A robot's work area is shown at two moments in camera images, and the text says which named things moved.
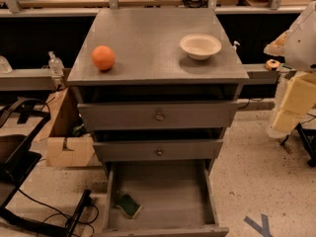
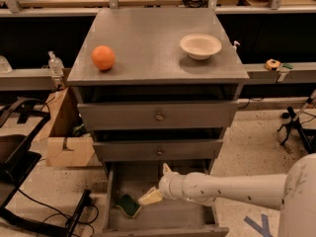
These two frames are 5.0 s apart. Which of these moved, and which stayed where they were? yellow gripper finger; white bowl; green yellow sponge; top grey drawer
Moved: yellow gripper finger
Stayed: top grey drawer; white bowl; green yellow sponge
